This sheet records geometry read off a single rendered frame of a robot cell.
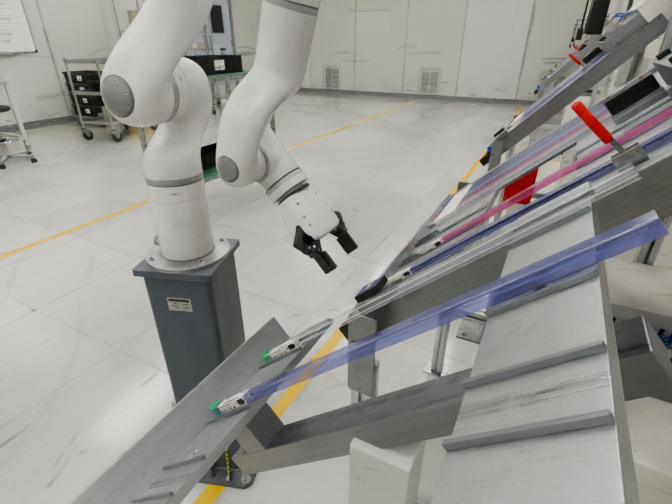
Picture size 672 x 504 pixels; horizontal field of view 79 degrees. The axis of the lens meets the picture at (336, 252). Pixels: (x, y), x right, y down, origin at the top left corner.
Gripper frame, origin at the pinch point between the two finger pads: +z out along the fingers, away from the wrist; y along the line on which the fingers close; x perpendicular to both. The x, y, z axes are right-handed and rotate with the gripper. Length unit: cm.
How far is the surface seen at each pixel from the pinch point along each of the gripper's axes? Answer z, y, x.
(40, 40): -469, -320, -453
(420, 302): 12.1, 10.0, 15.2
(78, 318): -42, -17, -159
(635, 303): 50, -36, 32
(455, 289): 12.6, 10.0, 21.5
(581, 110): 0.7, 6.8, 46.3
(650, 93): 8, -26, 54
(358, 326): 9.8, 14.4, 5.7
